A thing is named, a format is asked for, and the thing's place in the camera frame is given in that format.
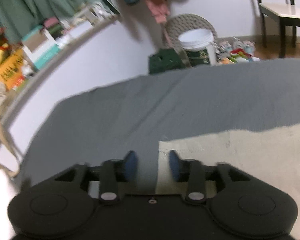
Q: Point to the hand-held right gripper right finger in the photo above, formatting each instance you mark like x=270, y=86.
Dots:
x=173, y=166

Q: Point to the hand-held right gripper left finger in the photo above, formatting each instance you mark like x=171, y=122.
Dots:
x=131, y=166

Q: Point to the cream garment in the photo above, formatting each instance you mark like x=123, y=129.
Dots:
x=252, y=155

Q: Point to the dark green crate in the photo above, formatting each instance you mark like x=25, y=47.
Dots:
x=165, y=61

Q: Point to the pile of colourful packets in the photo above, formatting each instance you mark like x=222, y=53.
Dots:
x=237, y=53

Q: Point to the white bucket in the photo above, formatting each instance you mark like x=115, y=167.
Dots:
x=196, y=38

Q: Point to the white window sill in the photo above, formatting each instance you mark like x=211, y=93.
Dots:
x=35, y=76

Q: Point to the beige patterned tote bag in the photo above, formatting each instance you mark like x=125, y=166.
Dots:
x=0, y=132

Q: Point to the teal and white box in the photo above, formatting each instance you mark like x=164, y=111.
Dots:
x=43, y=55

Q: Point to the round beige studded mat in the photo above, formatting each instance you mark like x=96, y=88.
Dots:
x=175, y=22

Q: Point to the yellow cardboard box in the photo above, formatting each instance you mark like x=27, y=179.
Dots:
x=11, y=70

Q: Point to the pink hanging garment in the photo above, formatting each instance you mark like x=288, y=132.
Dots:
x=160, y=11

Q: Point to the small pink box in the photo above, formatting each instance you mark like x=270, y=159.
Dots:
x=51, y=22

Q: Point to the cream and black chair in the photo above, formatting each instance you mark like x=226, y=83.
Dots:
x=285, y=11

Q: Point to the green curtain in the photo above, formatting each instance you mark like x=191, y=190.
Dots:
x=27, y=2

